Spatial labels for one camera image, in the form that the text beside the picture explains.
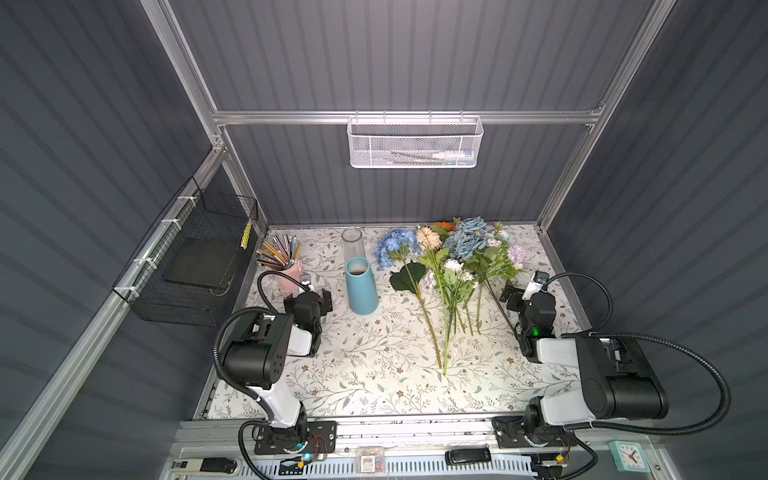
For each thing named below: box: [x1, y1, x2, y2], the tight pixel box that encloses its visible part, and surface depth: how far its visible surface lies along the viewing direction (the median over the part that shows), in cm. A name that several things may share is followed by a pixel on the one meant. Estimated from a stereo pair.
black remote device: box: [444, 448, 492, 465], surface depth 70 cm
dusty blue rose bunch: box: [443, 216, 490, 262], surface depth 98 cm
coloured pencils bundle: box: [256, 233, 301, 271], surface depth 99 cm
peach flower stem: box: [415, 226, 443, 265], surface depth 112 cm
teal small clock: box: [608, 440, 651, 473], surface depth 71 cm
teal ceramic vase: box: [346, 256, 379, 315], surface depth 88 cm
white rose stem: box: [438, 258, 475, 375], surface depth 97 cm
